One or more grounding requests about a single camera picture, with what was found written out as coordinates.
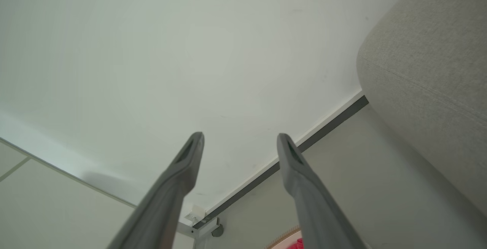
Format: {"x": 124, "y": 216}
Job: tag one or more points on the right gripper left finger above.
{"x": 163, "y": 203}

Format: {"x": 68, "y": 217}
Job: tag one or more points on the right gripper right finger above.
{"x": 315, "y": 211}

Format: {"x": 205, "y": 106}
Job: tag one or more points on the red shorts with white stripes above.
{"x": 298, "y": 244}

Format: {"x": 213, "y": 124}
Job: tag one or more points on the grey fabric sofa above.
{"x": 433, "y": 74}

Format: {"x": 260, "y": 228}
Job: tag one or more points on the small white wall clip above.
{"x": 196, "y": 213}

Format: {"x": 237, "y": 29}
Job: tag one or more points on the metal table leg bracket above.
{"x": 194, "y": 233}

